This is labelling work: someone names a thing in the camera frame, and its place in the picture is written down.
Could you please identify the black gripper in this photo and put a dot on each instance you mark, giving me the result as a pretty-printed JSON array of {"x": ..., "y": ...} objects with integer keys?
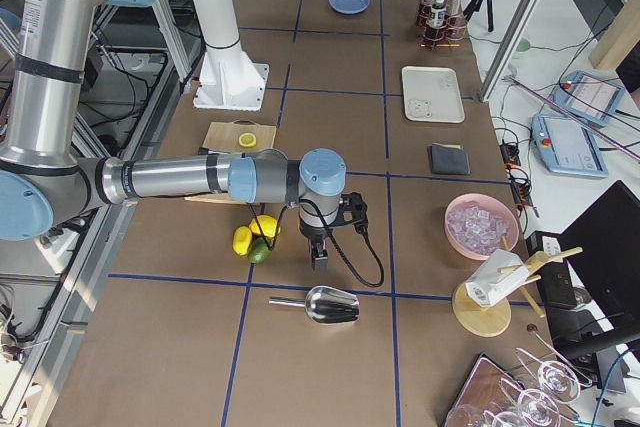
[{"x": 314, "y": 235}]

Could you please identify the blue plate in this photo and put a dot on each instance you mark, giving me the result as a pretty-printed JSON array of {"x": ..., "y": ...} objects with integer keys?
[{"x": 349, "y": 7}]

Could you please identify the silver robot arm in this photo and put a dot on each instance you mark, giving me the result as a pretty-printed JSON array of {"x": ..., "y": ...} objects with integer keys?
[{"x": 42, "y": 184}]

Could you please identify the metal ice scoop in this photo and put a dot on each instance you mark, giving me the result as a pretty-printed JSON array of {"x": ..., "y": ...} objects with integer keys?
[{"x": 325, "y": 305}]

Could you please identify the green lime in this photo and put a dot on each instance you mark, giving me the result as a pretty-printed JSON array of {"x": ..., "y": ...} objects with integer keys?
[{"x": 259, "y": 251}]

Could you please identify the yellow lemon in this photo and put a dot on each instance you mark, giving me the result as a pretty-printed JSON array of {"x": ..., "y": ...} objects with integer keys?
[
  {"x": 242, "y": 240},
  {"x": 264, "y": 225}
]

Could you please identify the half lemon slice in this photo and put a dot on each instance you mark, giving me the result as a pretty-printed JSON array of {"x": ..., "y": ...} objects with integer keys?
[{"x": 247, "y": 140}]

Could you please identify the wooden cutting board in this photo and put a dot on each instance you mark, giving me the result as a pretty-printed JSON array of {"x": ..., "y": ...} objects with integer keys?
[{"x": 222, "y": 137}]

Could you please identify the pink bowl of ice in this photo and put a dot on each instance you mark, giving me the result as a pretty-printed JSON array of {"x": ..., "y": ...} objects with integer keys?
[{"x": 476, "y": 225}]

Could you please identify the white paper cup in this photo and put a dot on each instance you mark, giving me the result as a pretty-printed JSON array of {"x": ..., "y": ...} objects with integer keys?
[{"x": 496, "y": 278}]

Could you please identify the wooden cup stand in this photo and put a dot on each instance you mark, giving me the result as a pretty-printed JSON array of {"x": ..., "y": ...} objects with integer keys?
[{"x": 493, "y": 321}]

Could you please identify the cream bear tray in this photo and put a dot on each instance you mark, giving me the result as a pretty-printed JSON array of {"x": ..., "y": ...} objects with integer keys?
[{"x": 431, "y": 94}]

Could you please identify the wine glass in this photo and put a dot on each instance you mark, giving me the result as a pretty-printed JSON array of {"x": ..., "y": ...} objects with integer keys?
[
  {"x": 554, "y": 378},
  {"x": 534, "y": 406}
]

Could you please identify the blue teach pendant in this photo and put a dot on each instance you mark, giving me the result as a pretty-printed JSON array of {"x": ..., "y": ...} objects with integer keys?
[
  {"x": 567, "y": 148},
  {"x": 589, "y": 97}
]

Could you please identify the white capped bottle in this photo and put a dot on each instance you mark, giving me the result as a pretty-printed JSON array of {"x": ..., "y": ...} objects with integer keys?
[
  {"x": 425, "y": 11},
  {"x": 437, "y": 14},
  {"x": 453, "y": 11}
]

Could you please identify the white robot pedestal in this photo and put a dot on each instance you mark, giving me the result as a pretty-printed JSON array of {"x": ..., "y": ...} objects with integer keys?
[{"x": 228, "y": 79}]

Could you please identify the copper wire bottle rack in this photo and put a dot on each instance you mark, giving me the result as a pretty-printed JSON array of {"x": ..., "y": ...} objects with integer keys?
[{"x": 446, "y": 36}]

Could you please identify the aluminium frame post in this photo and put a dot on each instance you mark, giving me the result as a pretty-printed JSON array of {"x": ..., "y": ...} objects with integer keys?
[{"x": 507, "y": 48}]

